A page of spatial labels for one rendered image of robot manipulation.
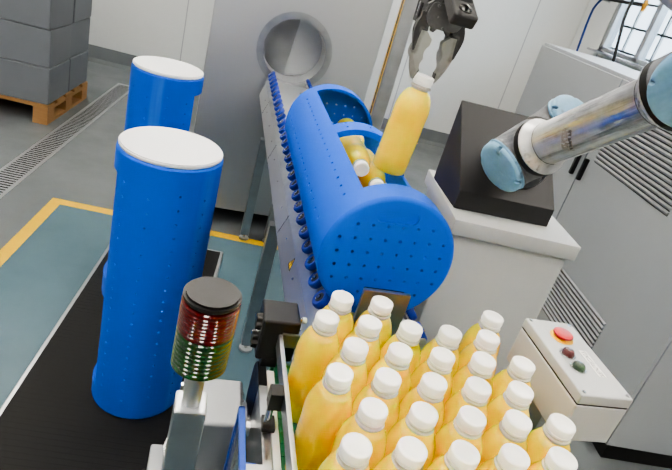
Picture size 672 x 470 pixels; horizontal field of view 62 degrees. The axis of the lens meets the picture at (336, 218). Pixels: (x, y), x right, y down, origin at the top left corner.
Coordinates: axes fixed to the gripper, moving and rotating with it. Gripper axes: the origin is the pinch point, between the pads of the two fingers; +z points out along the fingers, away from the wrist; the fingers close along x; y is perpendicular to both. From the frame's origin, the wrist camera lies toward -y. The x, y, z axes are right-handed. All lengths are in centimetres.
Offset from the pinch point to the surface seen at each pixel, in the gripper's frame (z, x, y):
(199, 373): 27, 35, -57
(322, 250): 35.5, 13.1, -11.2
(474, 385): 34, -5, -47
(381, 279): 40.0, -0.7, -11.4
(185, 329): 22, 38, -56
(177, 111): 56, 50, 119
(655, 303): 74, -145, 56
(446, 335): 34.4, -4.7, -35.4
